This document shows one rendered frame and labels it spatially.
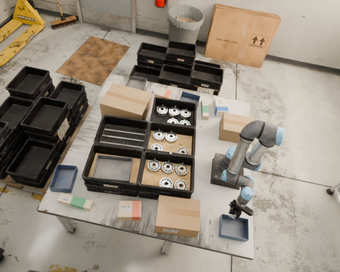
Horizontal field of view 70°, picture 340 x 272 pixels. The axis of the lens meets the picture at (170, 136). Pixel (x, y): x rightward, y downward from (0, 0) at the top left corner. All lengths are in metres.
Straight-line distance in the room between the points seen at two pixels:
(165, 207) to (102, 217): 0.48
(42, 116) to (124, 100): 0.96
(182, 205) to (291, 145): 2.24
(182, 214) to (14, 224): 1.73
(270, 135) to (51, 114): 2.16
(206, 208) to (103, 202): 0.80
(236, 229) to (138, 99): 1.37
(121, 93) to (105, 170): 0.78
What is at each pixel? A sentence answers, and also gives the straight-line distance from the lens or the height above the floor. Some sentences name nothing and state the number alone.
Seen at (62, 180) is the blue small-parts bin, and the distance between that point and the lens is 2.11.
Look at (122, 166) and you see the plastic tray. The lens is 1.94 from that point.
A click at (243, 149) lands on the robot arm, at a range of 1.63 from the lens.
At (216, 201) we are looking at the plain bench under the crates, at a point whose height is 0.70.
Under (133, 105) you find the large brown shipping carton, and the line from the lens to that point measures 2.24.
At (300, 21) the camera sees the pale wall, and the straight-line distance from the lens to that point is 4.74.
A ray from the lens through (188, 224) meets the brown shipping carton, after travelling 1.76.
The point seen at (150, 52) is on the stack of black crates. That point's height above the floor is 0.38.
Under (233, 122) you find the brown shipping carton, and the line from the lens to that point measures 2.34.
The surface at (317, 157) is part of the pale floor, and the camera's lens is 3.77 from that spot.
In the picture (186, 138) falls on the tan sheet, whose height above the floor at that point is 0.83.
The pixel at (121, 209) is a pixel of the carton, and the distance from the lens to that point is 1.86.
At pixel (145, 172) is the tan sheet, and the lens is 1.92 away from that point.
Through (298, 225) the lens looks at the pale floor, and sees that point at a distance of 3.12.
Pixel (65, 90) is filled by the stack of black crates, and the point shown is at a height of 0.38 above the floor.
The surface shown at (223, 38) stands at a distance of 4.48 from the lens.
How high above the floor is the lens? 2.52
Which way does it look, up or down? 53 degrees down
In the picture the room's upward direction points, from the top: 10 degrees clockwise
